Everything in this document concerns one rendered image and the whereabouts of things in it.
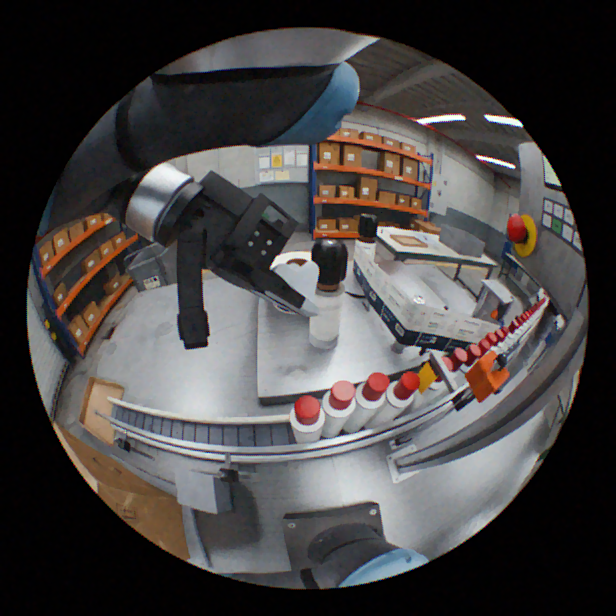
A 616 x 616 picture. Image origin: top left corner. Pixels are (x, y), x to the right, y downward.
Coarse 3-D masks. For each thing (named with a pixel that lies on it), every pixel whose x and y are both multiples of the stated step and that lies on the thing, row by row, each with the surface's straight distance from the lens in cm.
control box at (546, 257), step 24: (528, 144) 33; (528, 168) 32; (528, 192) 31; (552, 192) 27; (528, 216) 30; (528, 240) 28; (552, 240) 25; (528, 264) 27; (552, 264) 24; (576, 264) 22; (552, 288) 23; (576, 288) 21
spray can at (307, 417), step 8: (296, 400) 25; (304, 400) 25; (312, 400) 25; (296, 408) 24; (304, 408) 24; (312, 408) 24; (320, 408) 25; (296, 416) 26; (304, 416) 24; (312, 416) 24; (320, 416) 28; (296, 424) 28; (304, 424) 27; (312, 424) 27; (320, 424) 28; (296, 432) 30; (304, 432) 28; (312, 432) 28; (320, 432) 32; (296, 440) 41; (304, 440) 34; (312, 440) 35
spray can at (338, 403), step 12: (336, 384) 26; (348, 384) 26; (324, 396) 30; (336, 396) 25; (348, 396) 25; (324, 408) 29; (336, 408) 28; (348, 408) 29; (336, 420) 30; (324, 432) 40; (336, 432) 39
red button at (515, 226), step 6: (516, 216) 28; (510, 222) 28; (516, 222) 27; (522, 222) 27; (510, 228) 28; (516, 228) 27; (522, 228) 27; (510, 234) 28; (516, 234) 27; (522, 234) 27; (516, 240) 27; (522, 240) 27
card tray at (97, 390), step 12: (96, 384) 105; (108, 384) 94; (84, 396) 106; (96, 396) 101; (108, 396) 91; (120, 396) 84; (84, 408) 106; (96, 408) 98; (108, 408) 89; (84, 420) 107; (96, 420) 95; (108, 420) 86; (96, 432) 94; (108, 432) 85; (108, 444) 80
